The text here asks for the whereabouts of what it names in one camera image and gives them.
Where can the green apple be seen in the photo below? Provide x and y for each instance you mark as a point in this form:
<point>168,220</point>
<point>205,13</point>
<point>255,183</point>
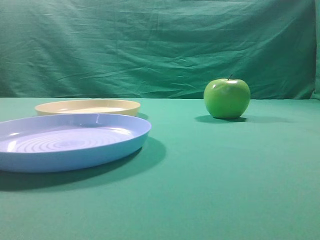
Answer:
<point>226,98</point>

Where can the green backdrop cloth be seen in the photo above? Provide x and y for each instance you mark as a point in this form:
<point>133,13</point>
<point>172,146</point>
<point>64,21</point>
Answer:
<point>158,48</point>

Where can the green table cloth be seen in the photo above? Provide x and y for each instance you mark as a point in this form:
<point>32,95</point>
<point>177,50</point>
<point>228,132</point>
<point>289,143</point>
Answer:
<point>196,178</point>

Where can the yellow plastic plate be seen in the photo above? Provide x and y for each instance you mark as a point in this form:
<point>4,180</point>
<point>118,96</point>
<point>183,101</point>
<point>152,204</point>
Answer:
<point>89,106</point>

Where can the blue plastic plate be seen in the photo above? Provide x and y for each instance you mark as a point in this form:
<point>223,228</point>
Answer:
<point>67,142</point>

